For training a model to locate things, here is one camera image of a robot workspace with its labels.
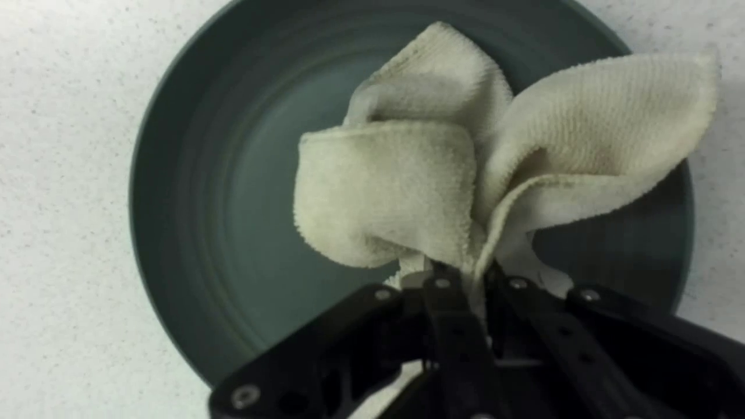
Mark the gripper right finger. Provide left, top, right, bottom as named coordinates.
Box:
left=484, top=263, right=745, bottom=419

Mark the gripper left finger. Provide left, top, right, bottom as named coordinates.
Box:
left=208, top=262, right=500, bottom=419

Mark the dark green plate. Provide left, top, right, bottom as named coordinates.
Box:
left=129, top=0, right=694, bottom=388

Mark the cream terry towel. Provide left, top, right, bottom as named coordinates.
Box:
left=293, top=22, right=721, bottom=318

